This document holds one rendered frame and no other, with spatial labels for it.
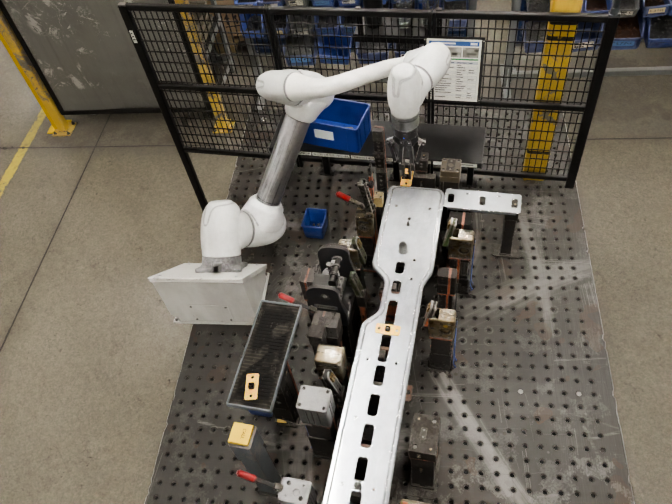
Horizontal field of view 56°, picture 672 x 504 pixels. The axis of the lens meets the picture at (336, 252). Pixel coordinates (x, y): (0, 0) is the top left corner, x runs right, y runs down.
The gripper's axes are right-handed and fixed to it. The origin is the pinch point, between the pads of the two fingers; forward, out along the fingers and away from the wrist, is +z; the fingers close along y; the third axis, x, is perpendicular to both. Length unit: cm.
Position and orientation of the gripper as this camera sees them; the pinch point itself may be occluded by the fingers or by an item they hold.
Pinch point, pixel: (406, 169)
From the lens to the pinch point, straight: 221.4
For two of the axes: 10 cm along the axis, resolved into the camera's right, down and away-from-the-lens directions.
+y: -9.7, -1.0, 2.1
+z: 1.1, 6.1, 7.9
